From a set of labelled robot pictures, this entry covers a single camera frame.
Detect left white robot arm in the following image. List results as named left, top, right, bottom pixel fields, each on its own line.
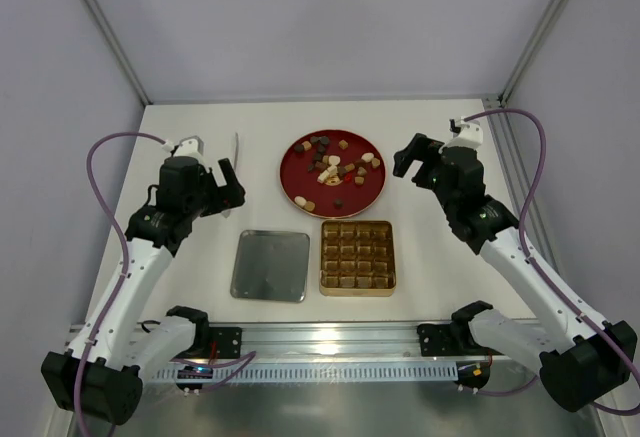
left=41, top=156, right=245, bottom=433

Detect aluminium front rail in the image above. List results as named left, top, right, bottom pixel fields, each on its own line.
left=64, top=320, right=546, bottom=361

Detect white square chocolate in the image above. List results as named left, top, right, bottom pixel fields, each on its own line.
left=317, top=166, right=338, bottom=183

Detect slotted grey cable duct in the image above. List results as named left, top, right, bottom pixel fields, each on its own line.
left=150, top=360, right=458, bottom=385

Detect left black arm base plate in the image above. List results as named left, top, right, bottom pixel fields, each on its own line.
left=209, top=326, right=243, bottom=360

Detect red round plate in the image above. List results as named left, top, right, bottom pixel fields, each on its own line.
left=279, top=129, right=387, bottom=219

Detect right aluminium frame post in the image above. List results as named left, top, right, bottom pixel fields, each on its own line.
left=499, top=0, right=569, bottom=105

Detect gold chocolate box tray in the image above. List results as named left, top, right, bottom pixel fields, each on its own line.
left=319, top=220, right=397, bottom=297

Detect silver tin lid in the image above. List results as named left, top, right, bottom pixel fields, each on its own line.
left=230, top=230, right=310, bottom=303

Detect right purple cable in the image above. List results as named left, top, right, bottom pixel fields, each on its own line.
left=457, top=108, right=640, bottom=416

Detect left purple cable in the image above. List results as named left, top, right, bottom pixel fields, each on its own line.
left=72, top=131, right=174, bottom=437

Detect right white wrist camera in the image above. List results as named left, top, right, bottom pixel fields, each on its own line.
left=444, top=118, right=484, bottom=150

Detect left aluminium frame post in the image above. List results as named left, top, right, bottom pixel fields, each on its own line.
left=80, top=0, right=152, bottom=106

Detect purple cable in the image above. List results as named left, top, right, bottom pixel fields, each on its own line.
left=72, top=131, right=174, bottom=437
left=457, top=108, right=640, bottom=416

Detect aluminium frame post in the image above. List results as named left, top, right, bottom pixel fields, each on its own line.
left=499, top=0, right=569, bottom=105
left=80, top=0, right=152, bottom=106

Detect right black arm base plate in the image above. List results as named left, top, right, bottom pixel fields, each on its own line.
left=416, top=323, right=458, bottom=357

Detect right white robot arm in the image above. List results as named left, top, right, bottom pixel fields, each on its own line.
left=393, top=133, right=639, bottom=412

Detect silver metal tongs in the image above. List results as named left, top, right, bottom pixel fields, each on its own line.
left=221, top=132, right=240, bottom=219

